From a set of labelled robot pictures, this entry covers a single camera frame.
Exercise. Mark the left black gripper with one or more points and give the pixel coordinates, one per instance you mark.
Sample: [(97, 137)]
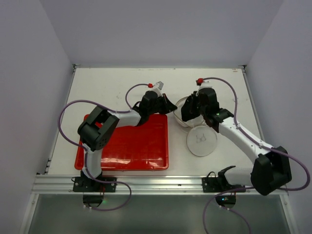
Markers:
[(167, 107)]

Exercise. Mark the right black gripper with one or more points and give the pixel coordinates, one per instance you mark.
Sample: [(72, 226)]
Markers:
[(192, 106)]

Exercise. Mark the white mesh laundry bag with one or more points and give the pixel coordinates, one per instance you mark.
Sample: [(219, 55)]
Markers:
[(201, 140)]

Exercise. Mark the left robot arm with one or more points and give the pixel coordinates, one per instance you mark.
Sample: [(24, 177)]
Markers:
[(96, 131)]

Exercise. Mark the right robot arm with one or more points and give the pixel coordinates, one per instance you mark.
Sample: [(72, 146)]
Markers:
[(271, 169)]

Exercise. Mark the red plastic tray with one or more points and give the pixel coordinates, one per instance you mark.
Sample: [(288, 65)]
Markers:
[(131, 147)]

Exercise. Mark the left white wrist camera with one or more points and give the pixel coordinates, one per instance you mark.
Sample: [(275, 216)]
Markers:
[(157, 88)]

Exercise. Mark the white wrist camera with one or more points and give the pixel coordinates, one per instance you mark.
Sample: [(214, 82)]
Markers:
[(157, 88), (202, 83)]

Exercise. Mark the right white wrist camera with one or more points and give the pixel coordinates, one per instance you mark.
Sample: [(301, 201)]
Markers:
[(202, 83)]

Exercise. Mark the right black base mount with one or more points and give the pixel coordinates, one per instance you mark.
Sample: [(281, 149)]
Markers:
[(217, 183)]

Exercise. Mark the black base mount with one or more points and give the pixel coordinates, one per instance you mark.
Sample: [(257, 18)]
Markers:
[(87, 185), (217, 183)]

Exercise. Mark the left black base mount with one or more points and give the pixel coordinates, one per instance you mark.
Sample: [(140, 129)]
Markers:
[(87, 185)]

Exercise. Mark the aluminium mounting rail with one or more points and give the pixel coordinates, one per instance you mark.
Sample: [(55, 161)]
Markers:
[(140, 185)]

